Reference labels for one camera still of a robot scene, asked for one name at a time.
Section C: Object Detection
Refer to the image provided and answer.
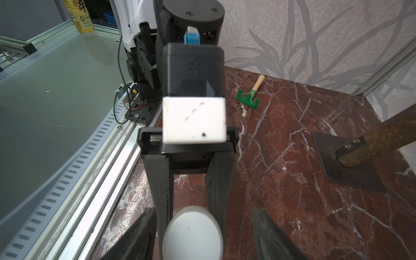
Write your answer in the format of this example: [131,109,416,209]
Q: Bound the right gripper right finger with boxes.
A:
[252,208,308,260]

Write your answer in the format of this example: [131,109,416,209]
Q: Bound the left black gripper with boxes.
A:
[137,127,239,259]

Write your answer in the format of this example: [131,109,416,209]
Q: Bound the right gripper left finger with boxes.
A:
[101,208,157,260]

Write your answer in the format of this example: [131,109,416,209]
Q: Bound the white bottle cap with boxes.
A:
[161,206,224,260]

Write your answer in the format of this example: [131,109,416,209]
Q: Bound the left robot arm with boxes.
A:
[113,1,239,260]

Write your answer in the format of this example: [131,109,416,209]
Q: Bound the pink artificial blossom tree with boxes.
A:
[312,105,416,193]

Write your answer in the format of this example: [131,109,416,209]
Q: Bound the yellow drink carton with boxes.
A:
[63,0,95,34]

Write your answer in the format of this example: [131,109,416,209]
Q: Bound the aluminium mounting rail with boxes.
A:
[1,21,133,260]

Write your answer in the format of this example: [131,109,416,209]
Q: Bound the green toy rake wooden handle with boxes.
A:
[236,75,265,109]

